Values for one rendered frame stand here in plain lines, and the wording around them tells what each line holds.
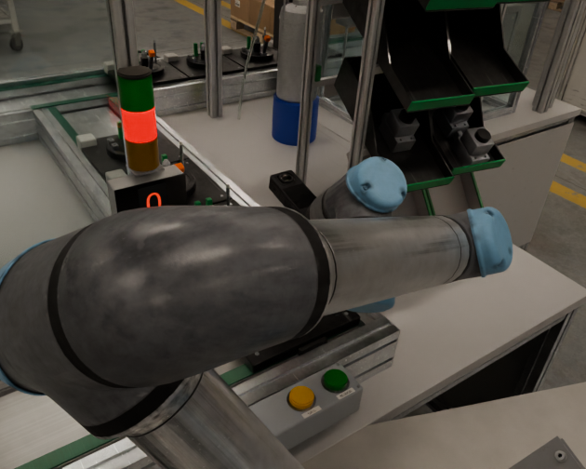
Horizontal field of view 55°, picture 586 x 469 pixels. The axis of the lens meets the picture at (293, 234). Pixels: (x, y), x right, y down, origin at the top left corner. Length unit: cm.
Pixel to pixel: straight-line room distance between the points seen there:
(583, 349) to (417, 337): 159
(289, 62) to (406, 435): 121
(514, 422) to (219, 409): 76
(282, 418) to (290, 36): 123
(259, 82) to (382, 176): 162
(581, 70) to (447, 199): 388
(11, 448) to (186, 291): 72
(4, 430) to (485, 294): 102
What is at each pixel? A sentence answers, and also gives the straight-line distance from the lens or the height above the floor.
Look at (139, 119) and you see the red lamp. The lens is 89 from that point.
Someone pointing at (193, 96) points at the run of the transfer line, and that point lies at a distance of 218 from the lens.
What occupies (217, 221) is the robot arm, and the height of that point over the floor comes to 151.
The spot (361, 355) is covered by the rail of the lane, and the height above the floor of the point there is 94.
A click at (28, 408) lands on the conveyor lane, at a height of 92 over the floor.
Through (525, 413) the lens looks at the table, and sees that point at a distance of 117.
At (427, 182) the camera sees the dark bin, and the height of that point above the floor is 121.
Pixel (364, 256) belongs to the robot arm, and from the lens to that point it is 43.
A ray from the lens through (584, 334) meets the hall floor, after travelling 283.
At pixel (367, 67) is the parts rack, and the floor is 140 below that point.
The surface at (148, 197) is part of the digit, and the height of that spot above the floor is 121.
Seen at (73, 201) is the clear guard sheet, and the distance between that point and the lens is 97.
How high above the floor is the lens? 170
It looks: 35 degrees down
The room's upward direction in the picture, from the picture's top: 4 degrees clockwise
